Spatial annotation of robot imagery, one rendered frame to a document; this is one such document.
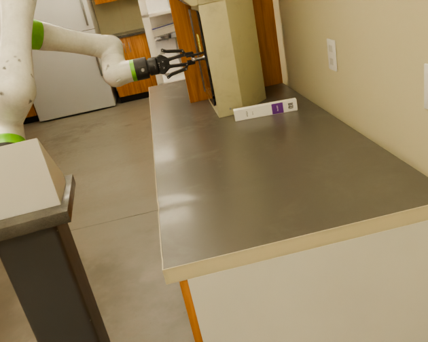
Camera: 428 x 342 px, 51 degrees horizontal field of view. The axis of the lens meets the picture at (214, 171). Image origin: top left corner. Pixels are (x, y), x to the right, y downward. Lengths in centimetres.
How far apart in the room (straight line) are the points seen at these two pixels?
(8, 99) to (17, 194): 29
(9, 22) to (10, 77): 24
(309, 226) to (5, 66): 101
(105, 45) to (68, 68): 491
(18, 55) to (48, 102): 552
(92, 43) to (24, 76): 56
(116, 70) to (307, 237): 121
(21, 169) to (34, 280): 39
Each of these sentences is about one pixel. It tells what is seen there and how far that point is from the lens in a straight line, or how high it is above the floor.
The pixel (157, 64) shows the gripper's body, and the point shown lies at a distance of 200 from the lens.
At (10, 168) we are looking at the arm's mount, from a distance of 148.
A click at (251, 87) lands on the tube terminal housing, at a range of 204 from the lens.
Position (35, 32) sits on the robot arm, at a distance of 191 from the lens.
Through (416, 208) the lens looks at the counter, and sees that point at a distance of 113.
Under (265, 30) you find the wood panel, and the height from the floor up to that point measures 122.
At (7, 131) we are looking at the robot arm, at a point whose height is 118.
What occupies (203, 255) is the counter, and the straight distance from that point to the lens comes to 103.
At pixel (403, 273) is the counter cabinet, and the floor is 77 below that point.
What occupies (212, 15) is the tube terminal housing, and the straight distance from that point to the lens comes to 191.
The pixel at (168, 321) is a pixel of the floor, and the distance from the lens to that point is 236.
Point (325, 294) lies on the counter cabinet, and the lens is 115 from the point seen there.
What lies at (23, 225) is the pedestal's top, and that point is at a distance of 148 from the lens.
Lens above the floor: 150
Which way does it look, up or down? 23 degrees down
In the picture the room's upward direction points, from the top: 11 degrees counter-clockwise
